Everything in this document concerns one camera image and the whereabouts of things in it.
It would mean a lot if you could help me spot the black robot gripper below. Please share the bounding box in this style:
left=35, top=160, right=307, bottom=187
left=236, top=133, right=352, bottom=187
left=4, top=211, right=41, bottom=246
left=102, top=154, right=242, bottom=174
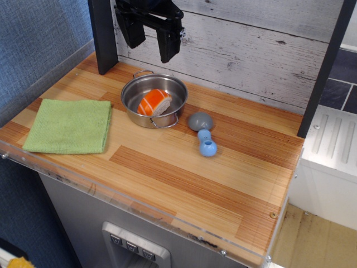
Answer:
left=114, top=1, right=184, bottom=63

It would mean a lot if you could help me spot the orange white toy sushi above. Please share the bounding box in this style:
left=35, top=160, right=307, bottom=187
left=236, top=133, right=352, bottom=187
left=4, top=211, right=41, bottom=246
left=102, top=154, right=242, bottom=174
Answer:
left=137, top=89, right=172, bottom=117

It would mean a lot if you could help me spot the stainless steel pot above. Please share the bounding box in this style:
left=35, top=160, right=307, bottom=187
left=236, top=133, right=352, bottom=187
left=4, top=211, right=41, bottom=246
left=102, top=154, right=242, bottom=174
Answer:
left=121, top=70, right=188, bottom=128

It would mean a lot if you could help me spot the grey blue toy scoop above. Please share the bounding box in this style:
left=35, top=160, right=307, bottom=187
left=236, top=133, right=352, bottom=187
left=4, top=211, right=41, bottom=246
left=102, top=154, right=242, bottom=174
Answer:
left=188, top=112, right=217, bottom=157

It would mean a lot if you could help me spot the green folded cloth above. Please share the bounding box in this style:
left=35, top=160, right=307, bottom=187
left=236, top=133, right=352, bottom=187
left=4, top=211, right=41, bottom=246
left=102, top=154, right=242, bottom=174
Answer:
left=23, top=99, right=112, bottom=155

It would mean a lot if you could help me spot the silver dispenser button panel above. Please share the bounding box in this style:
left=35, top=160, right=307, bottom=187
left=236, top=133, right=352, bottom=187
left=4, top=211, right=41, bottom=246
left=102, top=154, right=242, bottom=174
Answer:
left=102, top=221, right=171, bottom=267

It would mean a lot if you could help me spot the white ribbed drainboard unit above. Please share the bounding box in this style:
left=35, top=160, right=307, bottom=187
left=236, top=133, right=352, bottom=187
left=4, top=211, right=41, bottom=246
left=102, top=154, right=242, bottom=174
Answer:
left=289, top=106, right=356, bottom=229

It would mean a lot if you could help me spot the yellow object at corner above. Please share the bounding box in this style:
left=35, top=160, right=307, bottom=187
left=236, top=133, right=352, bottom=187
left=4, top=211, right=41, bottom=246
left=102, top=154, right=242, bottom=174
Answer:
left=7, top=257, right=35, bottom=268

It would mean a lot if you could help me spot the black right shelf post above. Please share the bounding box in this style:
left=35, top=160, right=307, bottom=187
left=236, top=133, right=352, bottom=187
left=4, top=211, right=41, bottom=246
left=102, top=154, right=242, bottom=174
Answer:
left=297, top=0, right=356, bottom=138

